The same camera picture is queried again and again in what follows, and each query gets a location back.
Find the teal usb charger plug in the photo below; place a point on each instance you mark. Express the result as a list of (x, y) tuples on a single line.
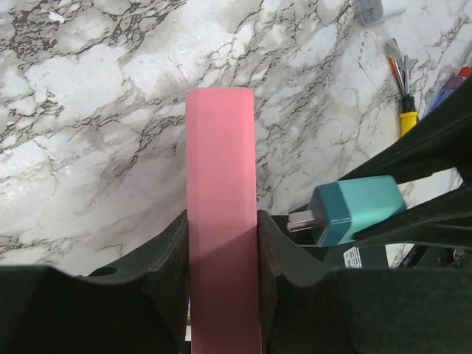
[(344, 208)]

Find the blue red screwdriver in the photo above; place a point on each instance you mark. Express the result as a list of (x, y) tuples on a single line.
[(448, 88)]

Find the pink power strip socket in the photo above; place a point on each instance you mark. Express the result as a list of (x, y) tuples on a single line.
[(222, 221)]

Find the white usb charger plug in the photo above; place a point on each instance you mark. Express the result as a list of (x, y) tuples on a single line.
[(372, 12)]

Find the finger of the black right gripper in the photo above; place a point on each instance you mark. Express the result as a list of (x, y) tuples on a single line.
[(442, 222), (440, 141)]

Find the black rectangular box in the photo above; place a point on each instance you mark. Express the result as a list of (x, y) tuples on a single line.
[(349, 256)]

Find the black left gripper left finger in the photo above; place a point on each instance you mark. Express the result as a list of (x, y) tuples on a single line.
[(136, 304)]

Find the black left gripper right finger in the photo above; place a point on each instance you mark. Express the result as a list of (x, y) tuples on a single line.
[(308, 307)]

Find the yellow handled utility knife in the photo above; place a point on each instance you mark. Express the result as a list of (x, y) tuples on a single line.
[(400, 66)]

